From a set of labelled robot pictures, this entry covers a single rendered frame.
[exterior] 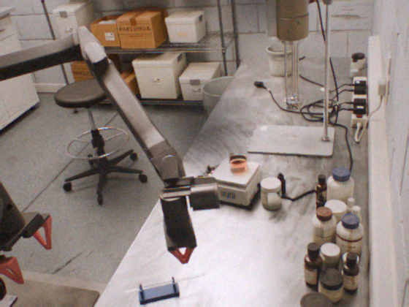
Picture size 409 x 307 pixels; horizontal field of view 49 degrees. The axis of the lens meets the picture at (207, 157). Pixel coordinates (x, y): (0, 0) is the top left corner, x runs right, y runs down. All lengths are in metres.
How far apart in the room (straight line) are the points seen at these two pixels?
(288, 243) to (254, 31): 2.64
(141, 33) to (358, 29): 1.61
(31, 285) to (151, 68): 2.16
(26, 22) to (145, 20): 1.45
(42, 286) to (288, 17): 1.31
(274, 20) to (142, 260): 0.82
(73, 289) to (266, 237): 0.84
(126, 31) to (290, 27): 2.26
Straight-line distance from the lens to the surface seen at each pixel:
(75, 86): 2.82
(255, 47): 3.73
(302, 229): 1.29
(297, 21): 1.46
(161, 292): 1.15
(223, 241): 1.26
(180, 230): 1.00
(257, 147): 1.63
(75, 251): 2.55
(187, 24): 3.47
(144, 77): 3.67
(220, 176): 1.35
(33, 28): 4.56
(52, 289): 1.85
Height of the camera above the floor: 1.60
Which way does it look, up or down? 32 degrees down
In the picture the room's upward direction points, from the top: 8 degrees counter-clockwise
